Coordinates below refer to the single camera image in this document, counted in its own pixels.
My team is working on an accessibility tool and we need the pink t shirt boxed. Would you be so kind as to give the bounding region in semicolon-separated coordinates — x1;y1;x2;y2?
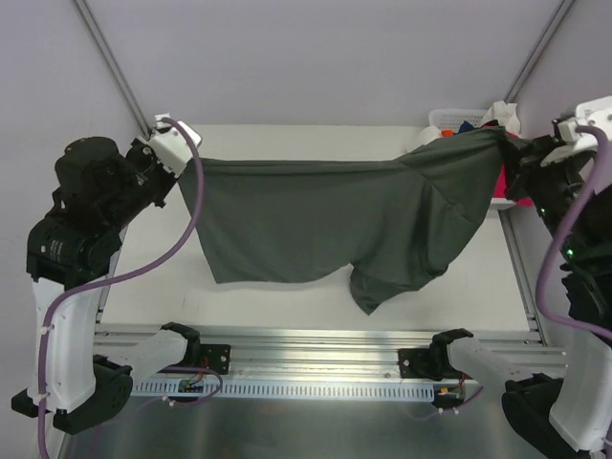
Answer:
493;134;534;208

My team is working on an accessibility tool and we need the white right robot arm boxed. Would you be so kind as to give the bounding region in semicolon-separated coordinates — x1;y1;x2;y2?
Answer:
427;112;611;458

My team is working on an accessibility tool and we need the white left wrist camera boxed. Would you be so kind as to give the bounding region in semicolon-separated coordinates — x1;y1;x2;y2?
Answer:
147;113;192;178

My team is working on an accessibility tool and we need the white t shirt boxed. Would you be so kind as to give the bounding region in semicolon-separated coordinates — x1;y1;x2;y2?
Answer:
480;100;521;136

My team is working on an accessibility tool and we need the white slotted cable duct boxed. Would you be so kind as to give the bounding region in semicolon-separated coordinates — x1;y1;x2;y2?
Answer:
132;377;435;403

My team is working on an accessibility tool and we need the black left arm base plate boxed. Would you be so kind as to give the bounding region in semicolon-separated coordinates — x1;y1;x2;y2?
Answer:
192;343;232;375

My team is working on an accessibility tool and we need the aluminium mounting rail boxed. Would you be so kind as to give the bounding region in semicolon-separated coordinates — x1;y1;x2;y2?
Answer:
57;323;575;384

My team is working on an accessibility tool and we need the white plastic laundry basket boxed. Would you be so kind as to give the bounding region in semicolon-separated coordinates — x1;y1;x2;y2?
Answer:
406;108;516;210

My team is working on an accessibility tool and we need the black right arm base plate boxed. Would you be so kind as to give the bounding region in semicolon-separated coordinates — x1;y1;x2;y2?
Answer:
397;348;461;382

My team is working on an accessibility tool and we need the blue t shirt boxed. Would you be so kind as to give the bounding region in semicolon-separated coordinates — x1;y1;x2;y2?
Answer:
456;120;478;134

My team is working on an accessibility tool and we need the dark grey t shirt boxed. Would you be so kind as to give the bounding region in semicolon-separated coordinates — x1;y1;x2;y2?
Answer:
179;127;524;314

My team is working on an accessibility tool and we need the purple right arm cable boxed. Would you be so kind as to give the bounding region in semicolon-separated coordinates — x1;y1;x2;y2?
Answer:
410;124;612;422

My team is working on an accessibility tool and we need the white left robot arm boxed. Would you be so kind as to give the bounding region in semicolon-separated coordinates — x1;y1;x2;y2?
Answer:
11;133;201;434

